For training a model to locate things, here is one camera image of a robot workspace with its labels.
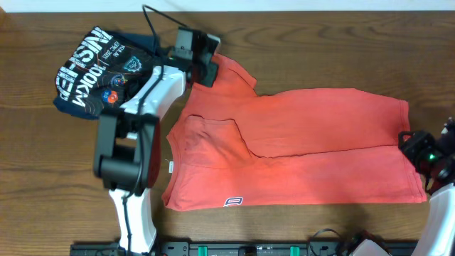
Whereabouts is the orange-red t-shirt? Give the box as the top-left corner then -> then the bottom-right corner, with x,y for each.
162,55 -> 427,211

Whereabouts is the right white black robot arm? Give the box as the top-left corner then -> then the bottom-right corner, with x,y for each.
399,118 -> 454,256

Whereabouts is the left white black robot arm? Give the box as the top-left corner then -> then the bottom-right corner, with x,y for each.
93,27 -> 221,255

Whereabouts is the folded dark printed t-shirt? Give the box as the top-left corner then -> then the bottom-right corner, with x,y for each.
53,26 -> 158,119

